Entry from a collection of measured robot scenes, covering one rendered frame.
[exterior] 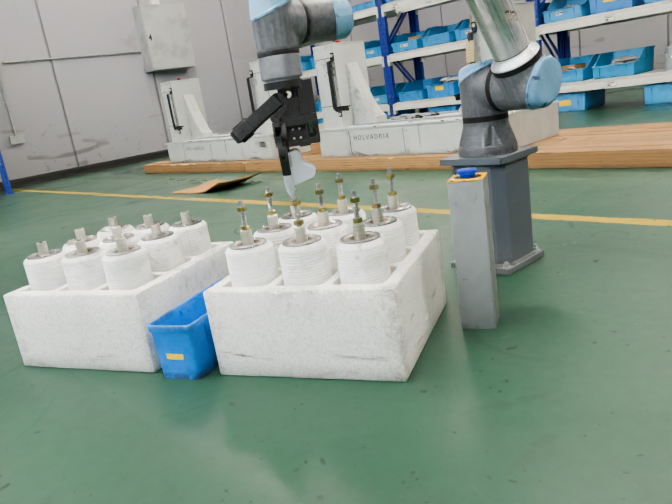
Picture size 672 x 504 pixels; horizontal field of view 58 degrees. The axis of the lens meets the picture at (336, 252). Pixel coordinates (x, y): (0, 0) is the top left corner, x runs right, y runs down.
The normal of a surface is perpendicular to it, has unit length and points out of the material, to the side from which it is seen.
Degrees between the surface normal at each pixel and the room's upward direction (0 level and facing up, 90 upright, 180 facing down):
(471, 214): 90
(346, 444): 0
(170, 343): 92
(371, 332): 90
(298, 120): 90
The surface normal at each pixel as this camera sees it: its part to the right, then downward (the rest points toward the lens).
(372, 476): -0.15, -0.96
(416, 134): -0.71, 0.29
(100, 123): 0.68, 0.09
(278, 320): -0.35, 0.29
